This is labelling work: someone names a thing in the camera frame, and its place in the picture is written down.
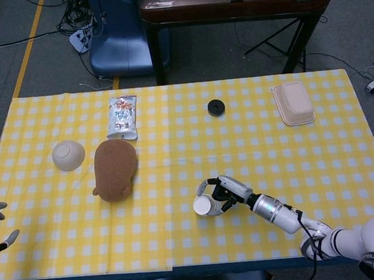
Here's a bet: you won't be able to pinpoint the brown plush toy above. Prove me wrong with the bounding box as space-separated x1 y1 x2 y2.
87 136 143 205

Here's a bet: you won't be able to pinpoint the blue machine base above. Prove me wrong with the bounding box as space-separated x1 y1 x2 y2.
84 0 173 82

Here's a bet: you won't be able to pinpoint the silver snack bag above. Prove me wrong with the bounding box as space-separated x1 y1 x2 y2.
103 95 141 144

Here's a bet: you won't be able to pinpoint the yellow checked tablecloth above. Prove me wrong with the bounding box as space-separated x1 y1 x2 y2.
0 65 374 280

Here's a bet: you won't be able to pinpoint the black tape roll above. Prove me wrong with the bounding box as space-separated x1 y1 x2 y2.
206 99 226 117

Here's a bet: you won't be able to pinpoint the black metal stand legs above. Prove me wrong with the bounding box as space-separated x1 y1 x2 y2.
241 18 310 77

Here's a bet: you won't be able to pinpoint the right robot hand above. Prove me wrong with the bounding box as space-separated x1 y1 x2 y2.
195 172 256 218

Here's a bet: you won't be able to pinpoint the brown mahjong table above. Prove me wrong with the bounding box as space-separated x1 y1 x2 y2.
138 0 342 87

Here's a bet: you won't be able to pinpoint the white upturned bowl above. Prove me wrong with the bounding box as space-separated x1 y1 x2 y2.
50 138 88 173

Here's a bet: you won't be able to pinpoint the thin white floor cable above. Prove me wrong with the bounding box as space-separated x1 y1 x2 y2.
78 74 115 92

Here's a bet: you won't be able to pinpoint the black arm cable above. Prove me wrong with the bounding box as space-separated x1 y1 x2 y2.
286 201 333 280

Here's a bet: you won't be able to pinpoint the white paper cup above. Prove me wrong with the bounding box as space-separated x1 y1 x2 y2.
192 193 219 219

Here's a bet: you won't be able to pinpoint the beige takeout container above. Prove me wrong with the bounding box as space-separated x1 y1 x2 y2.
270 79 317 129

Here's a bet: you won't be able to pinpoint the black floor cable tangle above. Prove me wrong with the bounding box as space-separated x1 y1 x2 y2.
52 0 108 39

